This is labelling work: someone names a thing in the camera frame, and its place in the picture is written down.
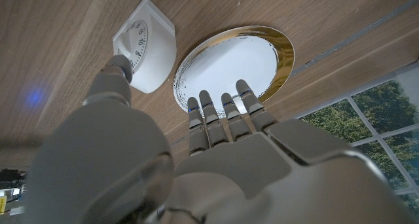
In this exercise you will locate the printed window backdrop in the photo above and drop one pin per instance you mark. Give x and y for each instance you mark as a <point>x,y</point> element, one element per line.
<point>386,119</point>

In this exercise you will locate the white kitchen timer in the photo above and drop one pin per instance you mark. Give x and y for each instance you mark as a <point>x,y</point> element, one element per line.
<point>157,53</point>

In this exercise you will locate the white gold-rimmed paper plate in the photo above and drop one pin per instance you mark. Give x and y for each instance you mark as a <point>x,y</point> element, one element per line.
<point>229,63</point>

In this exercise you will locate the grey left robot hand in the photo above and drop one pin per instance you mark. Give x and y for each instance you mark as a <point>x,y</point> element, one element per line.
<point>229,184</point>

